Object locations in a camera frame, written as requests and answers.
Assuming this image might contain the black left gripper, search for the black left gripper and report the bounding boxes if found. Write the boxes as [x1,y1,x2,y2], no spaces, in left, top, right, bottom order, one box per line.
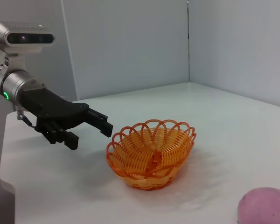
[21,88,114,151]

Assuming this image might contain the orange plastic woven basket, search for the orange plastic woven basket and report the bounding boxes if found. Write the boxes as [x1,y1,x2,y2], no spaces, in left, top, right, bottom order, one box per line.
[105,119,197,192]

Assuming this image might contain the pink toy peach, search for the pink toy peach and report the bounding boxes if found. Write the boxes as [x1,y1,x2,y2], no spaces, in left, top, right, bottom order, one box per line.
[237,187,280,224]

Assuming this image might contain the thin black left wrist cable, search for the thin black left wrist cable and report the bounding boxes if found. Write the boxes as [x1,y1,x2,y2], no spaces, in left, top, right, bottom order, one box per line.
[17,108,39,129]

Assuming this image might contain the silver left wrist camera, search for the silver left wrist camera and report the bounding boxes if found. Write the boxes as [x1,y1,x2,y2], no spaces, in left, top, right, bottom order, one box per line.
[0,21,56,56]

